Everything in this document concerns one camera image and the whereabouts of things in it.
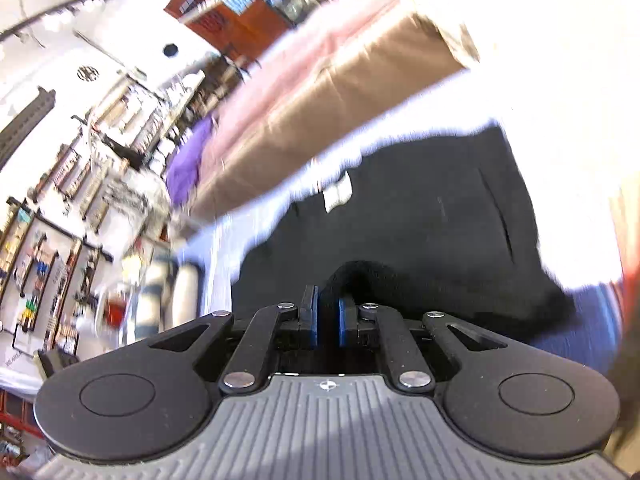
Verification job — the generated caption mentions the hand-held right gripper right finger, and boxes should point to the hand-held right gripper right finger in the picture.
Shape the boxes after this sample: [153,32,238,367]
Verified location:
[339,296,516,392]

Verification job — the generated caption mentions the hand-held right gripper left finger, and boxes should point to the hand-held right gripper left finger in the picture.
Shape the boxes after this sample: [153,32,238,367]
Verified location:
[145,285,320,394]

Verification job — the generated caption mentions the wall shelf with goods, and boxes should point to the wall shelf with goods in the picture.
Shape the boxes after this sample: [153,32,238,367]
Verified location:
[35,77,176,223]

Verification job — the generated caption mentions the mauve bedspread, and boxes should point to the mauve bedspread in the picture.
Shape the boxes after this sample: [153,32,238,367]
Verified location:
[200,0,416,186]

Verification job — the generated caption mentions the purple cloth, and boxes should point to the purple cloth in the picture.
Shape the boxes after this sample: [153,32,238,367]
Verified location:
[165,117,218,208]

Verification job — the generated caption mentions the pegboard rack with small goods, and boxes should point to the pegboard rack with small goods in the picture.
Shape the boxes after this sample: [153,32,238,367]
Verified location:
[0,197,115,358]

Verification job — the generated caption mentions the black pants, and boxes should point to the black pants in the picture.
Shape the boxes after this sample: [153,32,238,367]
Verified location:
[230,122,576,331]

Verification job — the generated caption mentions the grey metal rail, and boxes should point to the grey metal rail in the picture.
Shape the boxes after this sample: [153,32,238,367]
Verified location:
[0,87,57,166]

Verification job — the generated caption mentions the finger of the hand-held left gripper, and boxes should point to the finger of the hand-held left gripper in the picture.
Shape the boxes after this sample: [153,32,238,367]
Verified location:
[35,349,82,382]

